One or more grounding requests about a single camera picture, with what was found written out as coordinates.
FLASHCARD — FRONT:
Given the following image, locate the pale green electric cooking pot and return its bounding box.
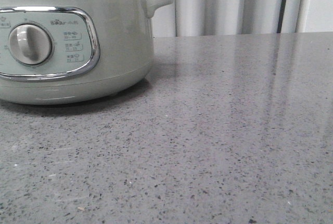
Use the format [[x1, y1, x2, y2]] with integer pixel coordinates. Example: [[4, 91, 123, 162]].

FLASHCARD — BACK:
[[1, 0, 174, 105]]

